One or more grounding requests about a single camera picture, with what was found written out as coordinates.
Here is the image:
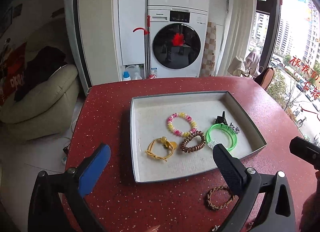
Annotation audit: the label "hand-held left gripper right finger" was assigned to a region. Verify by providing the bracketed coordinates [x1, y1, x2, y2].
[212, 143, 298, 232]

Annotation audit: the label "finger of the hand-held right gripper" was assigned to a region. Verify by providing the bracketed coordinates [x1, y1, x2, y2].
[289, 136, 320, 171]

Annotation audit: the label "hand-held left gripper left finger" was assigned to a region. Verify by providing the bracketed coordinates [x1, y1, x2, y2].
[28, 143, 111, 232]

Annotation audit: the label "brown braided bracelet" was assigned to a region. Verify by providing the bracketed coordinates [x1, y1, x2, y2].
[206, 185, 237, 211]

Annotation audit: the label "green transparent bracelet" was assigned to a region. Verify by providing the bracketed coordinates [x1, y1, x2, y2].
[206, 123, 238, 152]

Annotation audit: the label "brown spiral hair tie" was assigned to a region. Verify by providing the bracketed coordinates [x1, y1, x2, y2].
[180, 130, 206, 154]

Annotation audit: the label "black claw clip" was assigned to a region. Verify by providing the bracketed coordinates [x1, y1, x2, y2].
[213, 111, 229, 126]

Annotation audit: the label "grey jewelry tray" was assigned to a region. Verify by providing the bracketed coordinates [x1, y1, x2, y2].
[130, 91, 267, 184]

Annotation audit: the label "yellow beaded hair tie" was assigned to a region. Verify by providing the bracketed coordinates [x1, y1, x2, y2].
[146, 136, 178, 162]

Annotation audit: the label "pink yellow spiral hair tie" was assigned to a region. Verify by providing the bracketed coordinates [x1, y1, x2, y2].
[166, 112, 198, 137]

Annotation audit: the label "person's right hand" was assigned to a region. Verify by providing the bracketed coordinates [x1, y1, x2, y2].
[302, 171, 320, 232]

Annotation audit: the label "cream leather sofa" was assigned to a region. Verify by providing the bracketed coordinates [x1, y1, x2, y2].
[0, 33, 80, 140]

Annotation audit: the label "red window decals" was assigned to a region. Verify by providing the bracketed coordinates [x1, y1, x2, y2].
[287, 55, 320, 100]

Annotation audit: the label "wooden chair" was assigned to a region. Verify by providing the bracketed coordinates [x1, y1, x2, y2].
[254, 67, 275, 91]

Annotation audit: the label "white plastic jug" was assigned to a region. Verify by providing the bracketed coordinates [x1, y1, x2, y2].
[125, 64, 141, 80]

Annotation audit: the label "pale cloth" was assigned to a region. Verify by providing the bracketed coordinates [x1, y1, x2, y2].
[228, 50, 262, 78]

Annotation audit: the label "dark clothes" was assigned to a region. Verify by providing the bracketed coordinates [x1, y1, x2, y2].
[14, 46, 68, 101]

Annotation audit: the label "checkered folded board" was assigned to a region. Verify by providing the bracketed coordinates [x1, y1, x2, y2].
[200, 22, 217, 78]

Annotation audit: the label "red printed cushion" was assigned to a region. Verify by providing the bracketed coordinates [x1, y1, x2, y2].
[0, 41, 28, 105]

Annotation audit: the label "white washing machine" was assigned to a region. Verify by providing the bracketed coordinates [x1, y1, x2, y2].
[147, 5, 209, 79]

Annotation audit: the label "red handled mop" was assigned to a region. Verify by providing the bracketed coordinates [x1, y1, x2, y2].
[132, 15, 152, 79]

